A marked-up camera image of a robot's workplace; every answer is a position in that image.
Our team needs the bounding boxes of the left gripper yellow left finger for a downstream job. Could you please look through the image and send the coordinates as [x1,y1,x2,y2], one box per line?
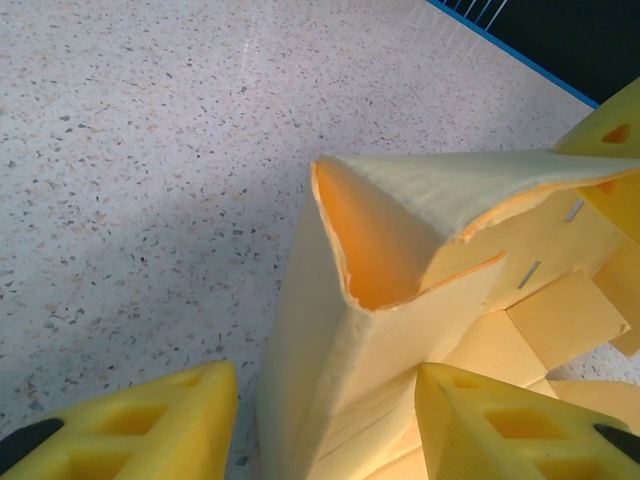
[0,360,239,480]

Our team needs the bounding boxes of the yellow paper box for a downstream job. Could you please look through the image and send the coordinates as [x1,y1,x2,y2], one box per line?
[254,149,640,480]

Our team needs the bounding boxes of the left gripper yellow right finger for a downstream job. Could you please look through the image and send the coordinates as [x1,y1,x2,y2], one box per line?
[415,362,640,480]

